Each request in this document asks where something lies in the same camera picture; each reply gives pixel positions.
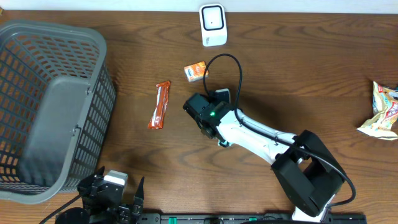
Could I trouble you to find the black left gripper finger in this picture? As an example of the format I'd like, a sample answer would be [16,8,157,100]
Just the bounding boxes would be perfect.
[77,166,105,189]
[133,177,145,212]

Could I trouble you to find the small orange box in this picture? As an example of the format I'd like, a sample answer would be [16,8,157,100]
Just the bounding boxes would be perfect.
[184,61,209,82]

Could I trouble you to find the red snack bar wrapper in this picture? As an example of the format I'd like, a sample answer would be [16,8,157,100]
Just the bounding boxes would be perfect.
[147,80,171,129]

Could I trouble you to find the green flushable wipes pack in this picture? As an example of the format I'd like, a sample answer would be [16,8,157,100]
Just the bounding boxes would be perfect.
[218,140,231,147]

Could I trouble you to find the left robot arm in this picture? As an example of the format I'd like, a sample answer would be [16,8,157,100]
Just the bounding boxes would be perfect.
[55,167,145,224]

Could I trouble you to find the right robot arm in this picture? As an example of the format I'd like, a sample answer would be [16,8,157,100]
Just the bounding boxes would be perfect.
[183,93,346,222]

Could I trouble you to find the white barcode scanner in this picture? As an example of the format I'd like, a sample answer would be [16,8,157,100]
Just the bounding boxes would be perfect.
[199,4,228,47]

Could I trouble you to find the grey plastic shopping basket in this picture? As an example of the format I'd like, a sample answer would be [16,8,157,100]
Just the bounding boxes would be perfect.
[1,20,116,204]

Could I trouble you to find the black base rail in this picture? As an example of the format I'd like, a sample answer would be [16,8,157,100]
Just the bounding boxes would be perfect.
[136,213,368,224]

